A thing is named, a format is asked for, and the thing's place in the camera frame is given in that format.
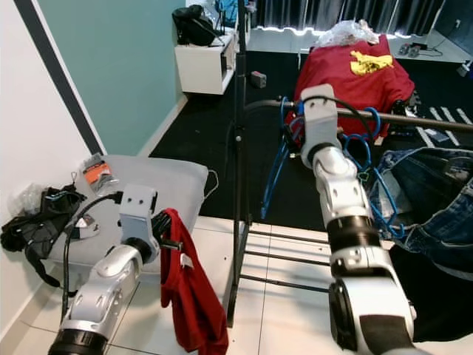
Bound red fleece garment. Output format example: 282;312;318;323
158;206;231;355

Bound blue plastic clothes hanger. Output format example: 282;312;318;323
339;106;408;242
260;95;304;222

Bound grey cushioned ottoman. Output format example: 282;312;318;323
44;153;210;271

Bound small silver packet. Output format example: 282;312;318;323
69;212;101;240

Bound orange plastic packet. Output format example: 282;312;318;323
82;152;116;195

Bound black metal clothes rack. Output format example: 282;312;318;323
225;0;473;327

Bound white low cabinet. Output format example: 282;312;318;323
174;29;247;96

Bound black backpack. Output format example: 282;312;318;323
171;4;223;47

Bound blue bag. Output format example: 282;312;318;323
214;0;245;27

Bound red cover with yellow print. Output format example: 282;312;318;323
291;33;415;138

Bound blue denim garment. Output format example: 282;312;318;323
369;146;473;283

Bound crumpled clear plastic bag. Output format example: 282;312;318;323
313;19;382;50

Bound dark curtains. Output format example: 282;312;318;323
254;0;449;37

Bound grey power strip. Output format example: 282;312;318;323
397;41;432;61

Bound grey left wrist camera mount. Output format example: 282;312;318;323
119;184;160;246

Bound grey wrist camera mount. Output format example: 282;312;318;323
119;184;160;246
299;83;341;150

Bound white cord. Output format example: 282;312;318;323
205;169;220;195

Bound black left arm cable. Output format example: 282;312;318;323
60;192;126;335

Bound black strap bag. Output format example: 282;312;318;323
0;184;90;290

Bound black wall trim strip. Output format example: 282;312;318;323
14;0;109;157

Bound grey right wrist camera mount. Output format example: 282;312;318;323
299;83;341;150

